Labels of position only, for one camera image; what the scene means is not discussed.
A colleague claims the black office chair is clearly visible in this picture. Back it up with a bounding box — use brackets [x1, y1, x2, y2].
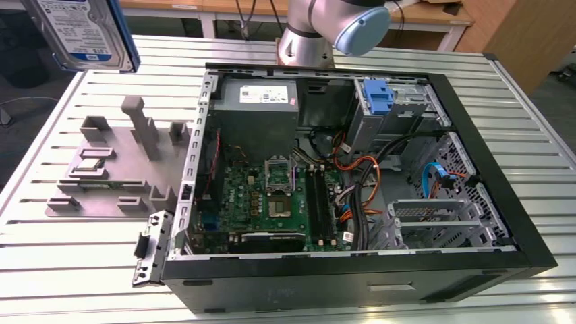
[0, 9, 60, 90]

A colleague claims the silver disk bay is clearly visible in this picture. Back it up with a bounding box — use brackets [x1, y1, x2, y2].
[367, 198, 500, 250]

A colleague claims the CPU socket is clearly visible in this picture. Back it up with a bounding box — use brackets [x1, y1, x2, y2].
[264, 194, 298, 219]

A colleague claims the thin red wire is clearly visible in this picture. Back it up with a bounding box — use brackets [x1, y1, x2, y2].
[200, 128, 223, 203]

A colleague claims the white-framed wooden desk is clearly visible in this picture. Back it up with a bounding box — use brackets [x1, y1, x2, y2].
[119, 0, 202, 38]
[200, 0, 476, 51]

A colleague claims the black cable bundle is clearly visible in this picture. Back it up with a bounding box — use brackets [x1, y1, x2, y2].
[351, 130, 451, 250]

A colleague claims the black graphics card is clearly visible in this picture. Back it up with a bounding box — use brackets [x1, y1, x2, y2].
[227, 231, 307, 254]

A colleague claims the blue drive cage latch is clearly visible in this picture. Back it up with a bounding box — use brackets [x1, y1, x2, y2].
[364, 79, 392, 115]

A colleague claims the locking lever wire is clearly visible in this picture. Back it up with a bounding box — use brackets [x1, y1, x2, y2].
[290, 158, 299, 200]

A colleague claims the silver optical drive cage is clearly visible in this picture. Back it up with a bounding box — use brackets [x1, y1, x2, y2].
[348, 79, 451, 156]

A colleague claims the green RAM stick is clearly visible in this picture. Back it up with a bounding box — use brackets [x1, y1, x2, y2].
[79, 182, 126, 190]

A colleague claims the grey power supply unit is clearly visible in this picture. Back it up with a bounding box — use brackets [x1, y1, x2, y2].
[211, 78, 300, 159]

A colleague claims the metal socket cover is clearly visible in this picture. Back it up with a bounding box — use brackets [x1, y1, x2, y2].
[264, 155, 296, 196]

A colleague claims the CPU chip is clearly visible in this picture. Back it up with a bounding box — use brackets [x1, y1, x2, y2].
[74, 158, 106, 171]

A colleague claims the blue data wire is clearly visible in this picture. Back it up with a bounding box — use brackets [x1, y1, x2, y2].
[423, 162, 454, 200]

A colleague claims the black open PC case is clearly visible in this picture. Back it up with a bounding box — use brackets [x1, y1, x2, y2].
[132, 61, 559, 315]

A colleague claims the hard disk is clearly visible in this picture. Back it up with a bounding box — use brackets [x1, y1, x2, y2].
[30, 0, 140, 74]

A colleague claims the orange wire bundle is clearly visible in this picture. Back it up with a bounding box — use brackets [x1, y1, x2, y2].
[332, 155, 384, 217]

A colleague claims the grey parts rack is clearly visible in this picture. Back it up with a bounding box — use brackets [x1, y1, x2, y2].
[43, 95, 192, 220]

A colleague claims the green motherboard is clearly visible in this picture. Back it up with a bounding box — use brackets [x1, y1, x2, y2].
[188, 157, 356, 254]

